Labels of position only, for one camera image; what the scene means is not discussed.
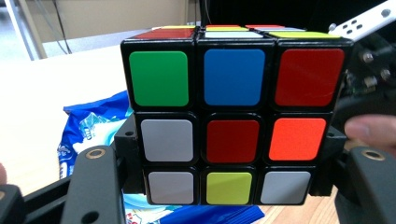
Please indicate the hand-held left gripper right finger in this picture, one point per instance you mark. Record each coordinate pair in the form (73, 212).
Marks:
(367, 186)

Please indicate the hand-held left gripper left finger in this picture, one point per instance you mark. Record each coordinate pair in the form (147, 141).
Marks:
(93, 186)

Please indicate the blue snack bag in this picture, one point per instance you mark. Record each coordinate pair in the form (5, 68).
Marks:
(93, 124)

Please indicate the multicoloured puzzle cube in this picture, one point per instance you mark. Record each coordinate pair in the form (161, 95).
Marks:
(233, 109)

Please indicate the black curtain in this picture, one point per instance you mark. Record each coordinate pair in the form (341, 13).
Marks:
(280, 12)

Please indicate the beige wooden desk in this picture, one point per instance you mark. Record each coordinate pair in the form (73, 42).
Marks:
(109, 18)

